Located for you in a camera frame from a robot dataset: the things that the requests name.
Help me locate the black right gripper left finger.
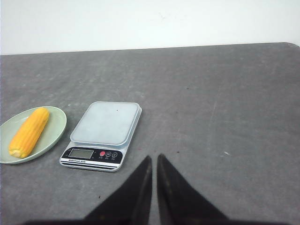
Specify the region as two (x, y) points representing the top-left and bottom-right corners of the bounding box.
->
(84, 156), (152, 225)

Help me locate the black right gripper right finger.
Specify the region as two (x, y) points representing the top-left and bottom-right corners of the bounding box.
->
(157, 154), (229, 225)

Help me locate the yellow corn cob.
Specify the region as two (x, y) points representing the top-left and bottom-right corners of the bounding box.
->
(8, 107), (50, 158)

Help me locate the silver digital kitchen scale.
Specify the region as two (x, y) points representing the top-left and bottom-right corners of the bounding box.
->
(59, 101), (142, 172)

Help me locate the green shallow plate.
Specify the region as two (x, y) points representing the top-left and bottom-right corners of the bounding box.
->
(0, 106), (67, 165)

